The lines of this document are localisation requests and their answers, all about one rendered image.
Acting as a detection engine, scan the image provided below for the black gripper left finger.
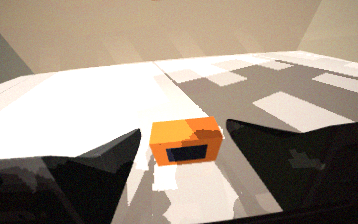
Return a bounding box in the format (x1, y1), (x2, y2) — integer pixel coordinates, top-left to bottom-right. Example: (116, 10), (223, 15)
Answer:
(0, 128), (142, 224)

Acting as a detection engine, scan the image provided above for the orange block with dark square face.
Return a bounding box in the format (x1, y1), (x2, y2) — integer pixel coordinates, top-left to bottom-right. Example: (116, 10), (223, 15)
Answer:
(149, 117), (224, 166)

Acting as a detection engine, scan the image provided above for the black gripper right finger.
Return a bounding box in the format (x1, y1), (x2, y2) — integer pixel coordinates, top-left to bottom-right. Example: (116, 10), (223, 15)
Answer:
(226, 119), (358, 211)

